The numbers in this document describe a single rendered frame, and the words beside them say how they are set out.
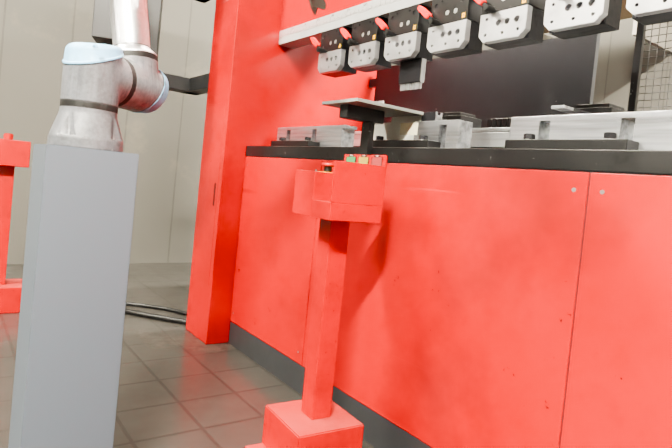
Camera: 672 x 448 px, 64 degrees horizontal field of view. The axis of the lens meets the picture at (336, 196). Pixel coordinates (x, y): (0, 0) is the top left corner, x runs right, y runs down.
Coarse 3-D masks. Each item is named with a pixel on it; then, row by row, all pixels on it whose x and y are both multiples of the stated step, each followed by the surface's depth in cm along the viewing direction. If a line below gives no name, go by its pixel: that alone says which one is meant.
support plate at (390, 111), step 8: (328, 104) 165; (336, 104) 163; (352, 104) 160; (360, 104) 158; (368, 104) 157; (376, 104) 157; (384, 104) 158; (392, 112) 169; (400, 112) 167; (408, 112) 165; (416, 112) 166
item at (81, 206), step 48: (48, 144) 106; (48, 192) 107; (96, 192) 112; (48, 240) 107; (96, 240) 113; (48, 288) 108; (96, 288) 113; (48, 336) 109; (96, 336) 114; (48, 384) 109; (96, 384) 115; (48, 432) 110; (96, 432) 116
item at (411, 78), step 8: (400, 64) 179; (408, 64) 176; (416, 64) 173; (424, 64) 172; (400, 72) 179; (408, 72) 176; (416, 72) 173; (424, 72) 172; (400, 80) 179; (408, 80) 176; (416, 80) 173; (400, 88) 180; (408, 88) 177; (416, 88) 174
